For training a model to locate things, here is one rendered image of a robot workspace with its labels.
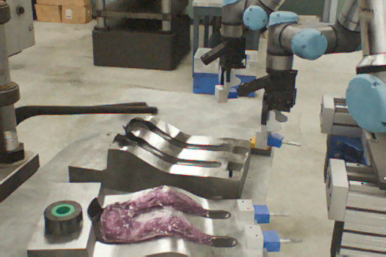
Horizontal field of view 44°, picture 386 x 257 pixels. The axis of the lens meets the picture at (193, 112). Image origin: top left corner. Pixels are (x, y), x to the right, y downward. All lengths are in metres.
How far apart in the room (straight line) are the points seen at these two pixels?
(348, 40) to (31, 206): 0.94
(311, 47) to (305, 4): 6.54
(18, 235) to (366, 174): 0.85
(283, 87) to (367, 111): 0.43
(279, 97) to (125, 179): 0.49
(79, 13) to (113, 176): 6.62
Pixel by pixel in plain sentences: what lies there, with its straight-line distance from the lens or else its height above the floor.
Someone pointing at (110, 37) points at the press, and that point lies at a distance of 5.38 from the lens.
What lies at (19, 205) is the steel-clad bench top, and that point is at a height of 0.80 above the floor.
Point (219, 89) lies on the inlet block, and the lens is 1.74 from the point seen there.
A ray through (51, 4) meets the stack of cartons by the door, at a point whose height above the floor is 0.29.
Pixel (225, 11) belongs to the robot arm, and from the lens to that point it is 1.68.
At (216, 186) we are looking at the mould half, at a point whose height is 0.86.
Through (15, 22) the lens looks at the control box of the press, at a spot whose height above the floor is 1.18.
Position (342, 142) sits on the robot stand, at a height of 0.90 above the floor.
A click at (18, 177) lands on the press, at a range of 1.62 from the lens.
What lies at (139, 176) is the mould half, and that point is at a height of 0.86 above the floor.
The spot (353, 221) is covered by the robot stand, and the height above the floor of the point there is 0.91.
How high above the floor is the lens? 1.52
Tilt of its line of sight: 22 degrees down
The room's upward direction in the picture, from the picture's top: 1 degrees clockwise
